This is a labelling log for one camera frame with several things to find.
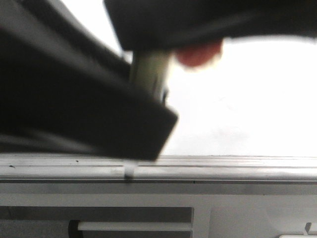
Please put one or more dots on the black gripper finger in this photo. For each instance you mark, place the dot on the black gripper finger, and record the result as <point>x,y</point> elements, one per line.
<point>63,91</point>
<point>143,25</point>

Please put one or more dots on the white whiteboard marker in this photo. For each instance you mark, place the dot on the white whiteboard marker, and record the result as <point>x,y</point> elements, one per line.
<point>151,72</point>

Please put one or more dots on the red magnet with tape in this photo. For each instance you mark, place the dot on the red magnet with tape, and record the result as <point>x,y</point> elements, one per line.
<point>198,55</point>

